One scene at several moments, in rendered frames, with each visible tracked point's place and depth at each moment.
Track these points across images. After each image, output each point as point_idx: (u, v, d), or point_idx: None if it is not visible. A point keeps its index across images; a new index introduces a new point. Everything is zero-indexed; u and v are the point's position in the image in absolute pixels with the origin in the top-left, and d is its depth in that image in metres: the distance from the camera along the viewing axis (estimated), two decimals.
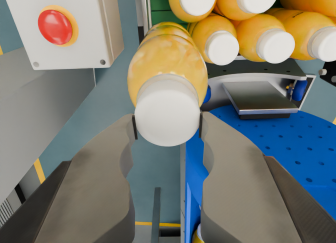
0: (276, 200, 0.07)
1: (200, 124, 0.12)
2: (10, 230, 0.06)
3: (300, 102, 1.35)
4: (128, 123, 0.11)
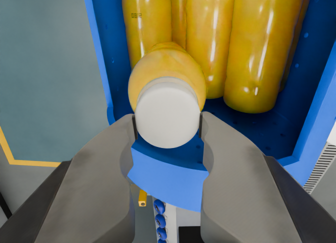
0: (276, 200, 0.07)
1: (200, 124, 0.12)
2: (10, 230, 0.06)
3: None
4: (128, 123, 0.11)
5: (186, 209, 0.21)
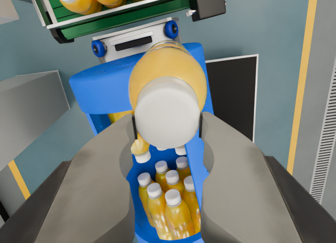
0: (276, 200, 0.07)
1: (200, 124, 0.12)
2: (10, 230, 0.06)
3: (254, 81, 1.46)
4: (128, 123, 0.11)
5: None
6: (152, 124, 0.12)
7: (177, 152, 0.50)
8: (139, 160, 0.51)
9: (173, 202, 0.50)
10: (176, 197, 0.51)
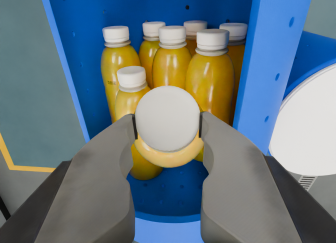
0: (276, 200, 0.07)
1: (200, 124, 0.12)
2: (10, 230, 0.06)
3: None
4: (128, 123, 0.11)
5: None
6: (151, 121, 0.12)
7: None
8: None
9: None
10: None
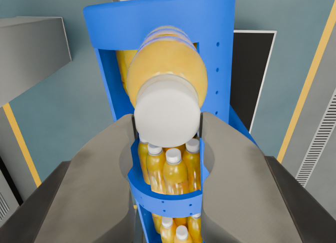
0: (277, 200, 0.07)
1: (201, 124, 0.12)
2: (9, 230, 0.06)
3: (266, 60, 1.40)
4: (128, 123, 0.11)
5: None
6: (179, 231, 0.67)
7: None
8: None
9: (173, 160, 0.50)
10: (177, 155, 0.50)
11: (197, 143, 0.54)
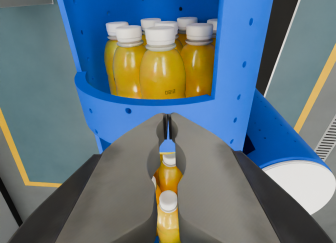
0: (248, 193, 0.07)
1: (170, 125, 0.11)
2: (42, 215, 0.06)
3: (290, 16, 1.14)
4: (159, 123, 0.11)
5: None
6: (163, 198, 0.43)
7: None
8: None
9: (159, 37, 0.25)
10: (167, 28, 0.25)
11: (207, 25, 0.29)
